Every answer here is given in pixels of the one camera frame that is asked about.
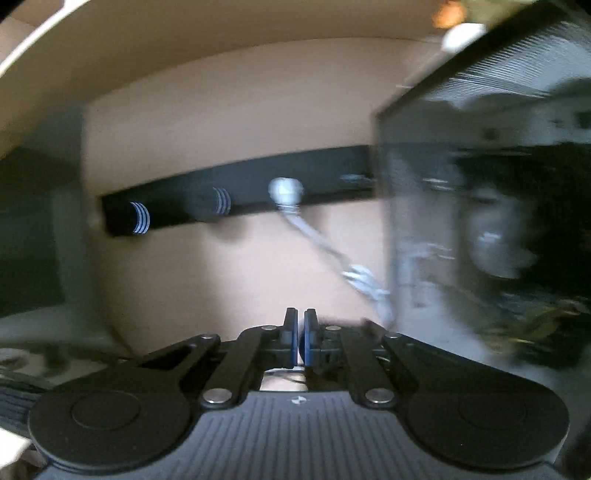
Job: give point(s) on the black wall power rail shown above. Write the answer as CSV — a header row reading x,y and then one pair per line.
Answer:
x,y
175,196

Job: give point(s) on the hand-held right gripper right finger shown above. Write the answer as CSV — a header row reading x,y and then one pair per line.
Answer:
x,y
310,341

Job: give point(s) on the white round object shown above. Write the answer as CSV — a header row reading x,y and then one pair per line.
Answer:
x,y
461,37

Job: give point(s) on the black computer monitor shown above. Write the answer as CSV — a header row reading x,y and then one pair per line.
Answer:
x,y
27,230

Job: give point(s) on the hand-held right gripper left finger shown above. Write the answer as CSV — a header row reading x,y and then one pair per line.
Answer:
x,y
291,339

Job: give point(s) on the orange blurred object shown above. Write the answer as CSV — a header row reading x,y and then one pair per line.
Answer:
x,y
450,11

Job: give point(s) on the black keyboard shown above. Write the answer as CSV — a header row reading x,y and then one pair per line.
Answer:
x,y
16,406

